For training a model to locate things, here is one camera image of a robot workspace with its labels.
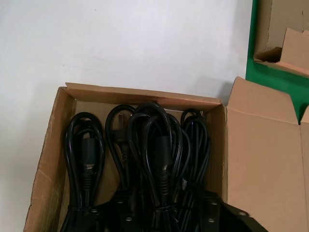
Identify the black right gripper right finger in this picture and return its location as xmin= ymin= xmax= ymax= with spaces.
xmin=200 ymin=192 xmax=265 ymax=232

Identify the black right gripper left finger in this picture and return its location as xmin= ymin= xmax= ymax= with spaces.
xmin=91 ymin=188 xmax=138 ymax=232

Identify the black power cable bundle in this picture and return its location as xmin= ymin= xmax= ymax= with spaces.
xmin=127 ymin=102 xmax=192 ymax=232
xmin=180 ymin=109 xmax=212 ymax=232
xmin=63 ymin=111 xmax=106 ymax=232
xmin=105 ymin=104 xmax=136 ymax=194

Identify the brown cardboard mailer box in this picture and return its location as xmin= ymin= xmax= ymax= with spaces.
xmin=23 ymin=76 xmax=309 ymax=232

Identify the cardboard box with round hole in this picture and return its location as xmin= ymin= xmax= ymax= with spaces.
xmin=252 ymin=0 xmax=309 ymax=78

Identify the white table cloth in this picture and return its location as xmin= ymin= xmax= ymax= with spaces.
xmin=0 ymin=0 xmax=256 ymax=232

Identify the green table cloth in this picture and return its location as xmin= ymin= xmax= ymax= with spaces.
xmin=245 ymin=0 xmax=309 ymax=126

